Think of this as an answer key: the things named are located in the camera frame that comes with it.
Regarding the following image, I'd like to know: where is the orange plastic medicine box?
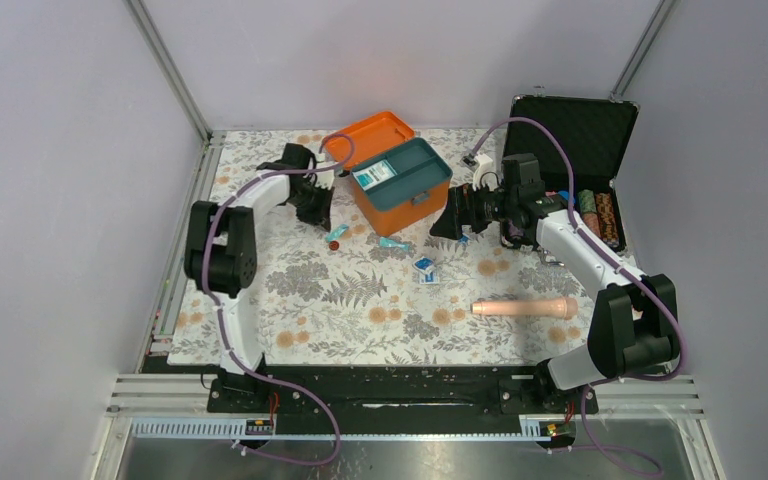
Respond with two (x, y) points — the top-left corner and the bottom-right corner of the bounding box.
(324, 111), (453, 236)

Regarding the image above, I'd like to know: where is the slotted cable duct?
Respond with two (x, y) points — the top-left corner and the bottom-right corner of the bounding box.
(130, 415), (551, 442)

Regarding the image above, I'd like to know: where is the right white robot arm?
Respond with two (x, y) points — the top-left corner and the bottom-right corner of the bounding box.
(430, 154), (683, 412)

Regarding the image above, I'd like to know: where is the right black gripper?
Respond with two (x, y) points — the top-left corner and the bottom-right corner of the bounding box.
(429, 178), (518, 240)

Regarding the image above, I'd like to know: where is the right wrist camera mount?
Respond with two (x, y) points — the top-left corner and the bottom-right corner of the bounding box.
(462, 153), (495, 190)

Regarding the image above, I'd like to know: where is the black foam-lined case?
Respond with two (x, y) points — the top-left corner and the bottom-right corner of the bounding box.
(503, 95), (639, 253)

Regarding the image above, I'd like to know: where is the purple cable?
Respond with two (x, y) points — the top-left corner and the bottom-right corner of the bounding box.
(463, 116), (689, 478)
(199, 132), (357, 468)

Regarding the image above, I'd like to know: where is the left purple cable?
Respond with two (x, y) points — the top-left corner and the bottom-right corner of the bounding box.
(199, 132), (357, 468)

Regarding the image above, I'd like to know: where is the blue white wipe packet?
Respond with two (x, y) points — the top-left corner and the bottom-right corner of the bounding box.
(412, 257), (439, 285)

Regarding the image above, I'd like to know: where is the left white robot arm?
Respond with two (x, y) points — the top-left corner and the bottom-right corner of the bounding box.
(183, 143), (337, 411)

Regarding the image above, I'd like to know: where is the medical gauze packet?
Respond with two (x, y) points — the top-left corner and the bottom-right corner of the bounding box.
(353, 160), (397, 191)

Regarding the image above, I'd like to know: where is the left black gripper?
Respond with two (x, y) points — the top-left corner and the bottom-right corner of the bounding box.
(288, 180), (335, 231)

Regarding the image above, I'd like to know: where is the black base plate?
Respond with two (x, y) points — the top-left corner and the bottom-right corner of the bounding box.
(207, 365), (607, 433)

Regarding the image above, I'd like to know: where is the teal divided tray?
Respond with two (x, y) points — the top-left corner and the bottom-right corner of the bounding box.
(350, 138), (452, 213)

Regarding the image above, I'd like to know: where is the small teal sachet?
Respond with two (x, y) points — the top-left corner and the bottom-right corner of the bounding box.
(325, 224), (349, 243)

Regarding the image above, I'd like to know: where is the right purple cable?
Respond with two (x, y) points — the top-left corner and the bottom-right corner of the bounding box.
(463, 116), (689, 478)

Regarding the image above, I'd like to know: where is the teal bandage sachet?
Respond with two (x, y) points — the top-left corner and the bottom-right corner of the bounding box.
(379, 237), (411, 252)

